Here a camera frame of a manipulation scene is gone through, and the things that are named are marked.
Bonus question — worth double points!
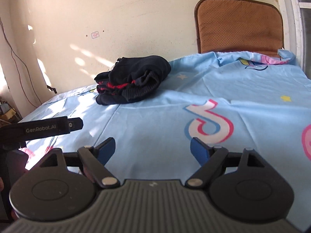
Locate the navy red reindeer sweater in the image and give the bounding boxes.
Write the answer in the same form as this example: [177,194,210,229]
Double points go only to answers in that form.
[94,55,171,106]

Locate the black tape piece on wall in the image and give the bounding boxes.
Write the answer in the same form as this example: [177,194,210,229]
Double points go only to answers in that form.
[47,85,58,94]

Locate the light blue cartoon bedsheet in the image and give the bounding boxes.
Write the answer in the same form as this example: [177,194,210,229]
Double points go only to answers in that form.
[24,50,310,230]

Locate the white window frame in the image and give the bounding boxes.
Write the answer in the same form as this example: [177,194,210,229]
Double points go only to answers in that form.
[278,0,310,77]

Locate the yellow clutter beside bed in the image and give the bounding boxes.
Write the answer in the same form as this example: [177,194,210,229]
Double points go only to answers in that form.
[0,103,19,127]

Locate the person's left hand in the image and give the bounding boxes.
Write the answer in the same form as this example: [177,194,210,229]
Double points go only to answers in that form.
[0,177,4,191]

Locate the red and black wall cables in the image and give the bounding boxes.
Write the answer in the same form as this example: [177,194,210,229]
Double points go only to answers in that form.
[0,16,43,109]

